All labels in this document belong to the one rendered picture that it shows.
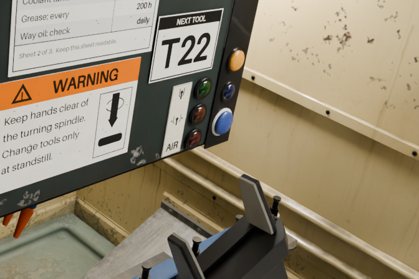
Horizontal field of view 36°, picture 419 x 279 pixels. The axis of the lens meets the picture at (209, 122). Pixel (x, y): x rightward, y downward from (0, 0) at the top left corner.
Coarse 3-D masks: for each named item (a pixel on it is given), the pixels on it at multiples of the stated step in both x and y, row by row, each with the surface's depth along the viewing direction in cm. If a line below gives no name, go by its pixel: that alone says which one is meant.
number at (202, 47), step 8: (184, 32) 66; (192, 32) 67; (200, 32) 68; (208, 32) 69; (184, 40) 67; (192, 40) 68; (200, 40) 69; (208, 40) 70; (184, 48) 67; (192, 48) 68; (200, 48) 69; (208, 48) 71; (184, 56) 68; (192, 56) 69; (200, 56) 70; (208, 56) 71; (176, 64) 68; (184, 64) 68; (192, 64) 70; (200, 64) 71
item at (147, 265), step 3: (144, 264) 94; (147, 264) 95; (150, 264) 95; (144, 267) 94; (147, 267) 94; (150, 267) 94; (144, 270) 94; (147, 270) 94; (141, 273) 96; (144, 273) 94; (147, 273) 95; (141, 276) 95; (144, 276) 95; (147, 276) 95; (150, 276) 96
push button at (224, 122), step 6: (222, 114) 77; (228, 114) 78; (216, 120) 77; (222, 120) 77; (228, 120) 78; (216, 126) 77; (222, 126) 78; (228, 126) 79; (216, 132) 78; (222, 132) 78
